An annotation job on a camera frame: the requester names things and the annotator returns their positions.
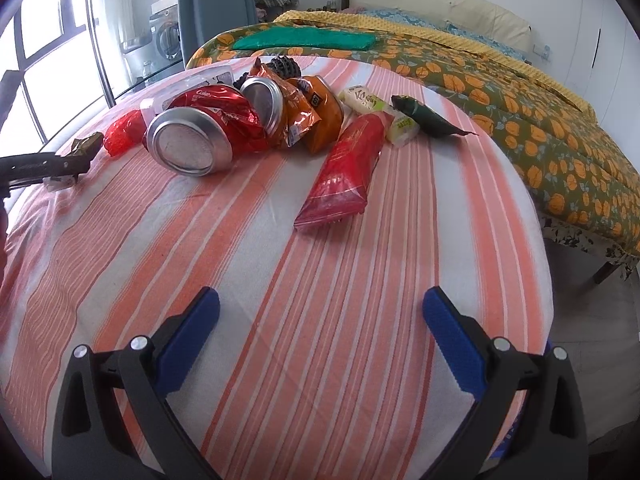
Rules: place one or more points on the cream pillow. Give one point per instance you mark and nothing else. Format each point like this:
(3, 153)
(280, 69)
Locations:
(450, 5)

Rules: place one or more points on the small white wrapper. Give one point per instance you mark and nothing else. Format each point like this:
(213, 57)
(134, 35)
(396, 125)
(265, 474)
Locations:
(58, 183)

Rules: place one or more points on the black framed glass door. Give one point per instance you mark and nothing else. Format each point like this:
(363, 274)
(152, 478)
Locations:
(91, 35)

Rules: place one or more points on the green folded cloth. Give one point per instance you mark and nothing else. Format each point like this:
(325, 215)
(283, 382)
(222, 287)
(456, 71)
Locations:
(300, 38)

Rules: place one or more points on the brown wrapper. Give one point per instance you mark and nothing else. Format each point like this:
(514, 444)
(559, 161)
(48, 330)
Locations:
(86, 144)

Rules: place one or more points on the yellow textured blanket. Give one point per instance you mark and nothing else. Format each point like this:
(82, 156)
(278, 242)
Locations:
(400, 22)

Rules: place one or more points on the orange brown snack packet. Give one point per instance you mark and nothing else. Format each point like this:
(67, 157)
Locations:
(321, 121)

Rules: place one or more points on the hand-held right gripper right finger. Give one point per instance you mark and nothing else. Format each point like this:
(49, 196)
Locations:
(452, 345)

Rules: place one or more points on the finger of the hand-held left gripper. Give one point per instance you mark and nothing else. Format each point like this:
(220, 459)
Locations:
(35, 163)

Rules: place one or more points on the wall socket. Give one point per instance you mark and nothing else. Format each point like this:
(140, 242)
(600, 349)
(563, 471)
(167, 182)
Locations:
(542, 52)

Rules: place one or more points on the grey blue curtain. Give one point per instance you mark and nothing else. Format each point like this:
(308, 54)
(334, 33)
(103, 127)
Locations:
(215, 5)

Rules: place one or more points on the green orange floral quilt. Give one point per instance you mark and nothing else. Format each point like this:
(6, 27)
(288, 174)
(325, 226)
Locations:
(550, 125)

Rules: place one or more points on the clear plastic wrapper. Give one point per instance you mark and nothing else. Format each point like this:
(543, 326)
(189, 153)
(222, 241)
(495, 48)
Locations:
(200, 80)

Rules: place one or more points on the white wardrobe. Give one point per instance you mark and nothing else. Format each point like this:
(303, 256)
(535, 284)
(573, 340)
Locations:
(610, 60)

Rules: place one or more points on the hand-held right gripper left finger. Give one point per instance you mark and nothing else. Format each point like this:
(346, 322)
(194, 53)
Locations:
(192, 340)

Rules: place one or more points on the washing machine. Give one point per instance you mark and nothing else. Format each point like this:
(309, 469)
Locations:
(167, 35)

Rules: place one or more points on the red plastic wrapper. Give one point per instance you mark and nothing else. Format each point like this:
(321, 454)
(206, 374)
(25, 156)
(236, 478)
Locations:
(122, 132)

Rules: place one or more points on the dark green wrapper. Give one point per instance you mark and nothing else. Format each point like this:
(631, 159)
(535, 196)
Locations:
(425, 115)

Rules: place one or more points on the orange white striped tablecloth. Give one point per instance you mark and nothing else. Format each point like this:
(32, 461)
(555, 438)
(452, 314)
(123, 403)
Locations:
(300, 285)

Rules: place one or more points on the black window frame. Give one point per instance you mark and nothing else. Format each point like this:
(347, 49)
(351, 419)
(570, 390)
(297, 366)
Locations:
(66, 5)

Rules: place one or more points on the white green wrapper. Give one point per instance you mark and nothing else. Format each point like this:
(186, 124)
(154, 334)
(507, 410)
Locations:
(362, 99)

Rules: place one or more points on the yellow white wrapper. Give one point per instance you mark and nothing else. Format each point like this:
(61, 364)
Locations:
(402, 130)

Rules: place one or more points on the long red snack packet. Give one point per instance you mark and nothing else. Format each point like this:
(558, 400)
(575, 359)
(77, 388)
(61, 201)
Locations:
(345, 160)

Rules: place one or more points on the crushed red cola can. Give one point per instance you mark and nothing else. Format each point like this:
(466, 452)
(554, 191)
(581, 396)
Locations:
(215, 110)

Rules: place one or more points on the crushed orange drink can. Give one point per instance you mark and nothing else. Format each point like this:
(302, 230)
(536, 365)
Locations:
(260, 97)

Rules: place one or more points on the blue floral pillow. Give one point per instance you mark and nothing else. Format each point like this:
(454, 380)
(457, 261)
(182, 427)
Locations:
(400, 14)

